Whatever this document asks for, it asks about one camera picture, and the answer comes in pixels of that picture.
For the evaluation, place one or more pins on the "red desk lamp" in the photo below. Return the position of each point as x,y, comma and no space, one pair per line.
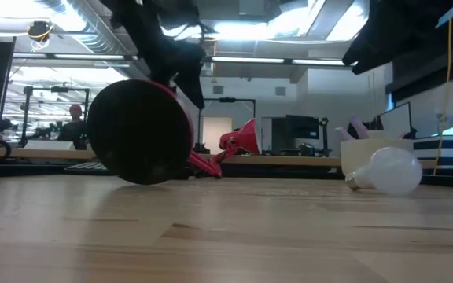
140,133

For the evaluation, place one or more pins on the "lavender marker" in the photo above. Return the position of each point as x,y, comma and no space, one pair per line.
344,134

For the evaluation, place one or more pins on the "person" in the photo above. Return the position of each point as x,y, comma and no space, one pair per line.
73,131

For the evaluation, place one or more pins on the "white flat box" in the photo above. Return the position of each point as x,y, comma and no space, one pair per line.
49,145

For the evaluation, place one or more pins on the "black pen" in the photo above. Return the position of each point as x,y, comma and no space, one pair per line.
378,122

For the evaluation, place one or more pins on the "light wooden desk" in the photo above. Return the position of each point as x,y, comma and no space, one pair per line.
289,160

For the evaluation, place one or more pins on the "black monitor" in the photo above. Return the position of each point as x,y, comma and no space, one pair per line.
302,127

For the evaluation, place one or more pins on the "black metal table frame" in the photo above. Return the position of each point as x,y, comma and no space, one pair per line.
289,172

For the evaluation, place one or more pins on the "white screen monitor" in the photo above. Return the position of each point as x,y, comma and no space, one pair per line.
397,120

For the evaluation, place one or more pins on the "white round pen cup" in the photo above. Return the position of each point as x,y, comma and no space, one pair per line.
354,157

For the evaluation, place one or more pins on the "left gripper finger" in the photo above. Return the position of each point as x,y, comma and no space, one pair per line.
163,68
193,76

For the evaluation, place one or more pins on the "marker pen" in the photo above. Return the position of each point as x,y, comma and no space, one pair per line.
360,126

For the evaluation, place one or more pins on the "white lightbulb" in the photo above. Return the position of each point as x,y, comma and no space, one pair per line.
395,171

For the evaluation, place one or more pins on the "long ceiling light bar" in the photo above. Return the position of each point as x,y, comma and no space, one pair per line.
250,60

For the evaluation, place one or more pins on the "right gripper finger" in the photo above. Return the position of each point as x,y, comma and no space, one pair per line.
372,51

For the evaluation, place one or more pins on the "black white striped box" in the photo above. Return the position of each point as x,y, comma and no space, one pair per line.
443,151

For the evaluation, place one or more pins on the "black gantry frame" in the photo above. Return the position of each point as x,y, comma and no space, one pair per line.
69,89
230,100

